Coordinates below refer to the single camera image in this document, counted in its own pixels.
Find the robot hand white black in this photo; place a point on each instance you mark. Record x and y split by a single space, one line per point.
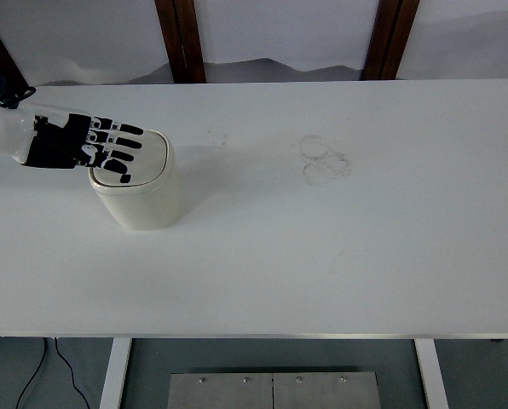
53 140

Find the cream plastic trash bin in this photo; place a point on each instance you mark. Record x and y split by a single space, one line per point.
147 204

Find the white table leg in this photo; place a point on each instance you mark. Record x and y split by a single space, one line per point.
431 375
115 375

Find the grey metal plate with screws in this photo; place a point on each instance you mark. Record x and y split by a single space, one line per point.
237 394

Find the dark wooden screen post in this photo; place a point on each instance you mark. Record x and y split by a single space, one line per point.
2 55

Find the brown wooden screen post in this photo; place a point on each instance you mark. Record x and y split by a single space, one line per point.
388 38
181 42

